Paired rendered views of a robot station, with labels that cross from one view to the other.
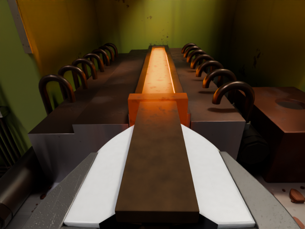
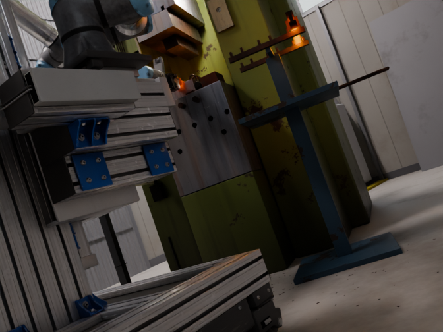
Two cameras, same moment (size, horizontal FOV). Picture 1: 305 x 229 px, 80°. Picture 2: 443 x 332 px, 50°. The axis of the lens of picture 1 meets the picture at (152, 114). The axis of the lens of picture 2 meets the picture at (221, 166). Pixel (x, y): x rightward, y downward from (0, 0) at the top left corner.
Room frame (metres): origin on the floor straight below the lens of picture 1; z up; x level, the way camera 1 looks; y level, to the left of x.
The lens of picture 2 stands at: (-2.05, -0.69, 0.37)
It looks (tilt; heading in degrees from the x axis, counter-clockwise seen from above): 4 degrees up; 16
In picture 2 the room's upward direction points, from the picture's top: 19 degrees counter-clockwise
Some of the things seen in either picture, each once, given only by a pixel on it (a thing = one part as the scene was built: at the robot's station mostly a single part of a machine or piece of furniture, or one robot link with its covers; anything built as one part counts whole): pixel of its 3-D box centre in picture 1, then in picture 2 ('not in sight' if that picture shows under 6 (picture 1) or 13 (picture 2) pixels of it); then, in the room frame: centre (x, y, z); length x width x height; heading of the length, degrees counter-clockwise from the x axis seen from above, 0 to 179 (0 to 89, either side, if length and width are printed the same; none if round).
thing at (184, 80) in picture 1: (146, 83); (192, 97); (0.35, 0.01, 0.96); 0.42 x 0.20 x 0.09; 178
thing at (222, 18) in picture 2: not in sight; (220, 14); (0.26, -0.30, 1.27); 0.09 x 0.02 x 0.17; 88
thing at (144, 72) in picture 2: not in sight; (147, 76); (-0.18, 0.01, 0.99); 0.11 x 0.08 x 0.09; 178
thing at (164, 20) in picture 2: not in sight; (170, 35); (0.35, 0.01, 1.32); 0.42 x 0.20 x 0.10; 178
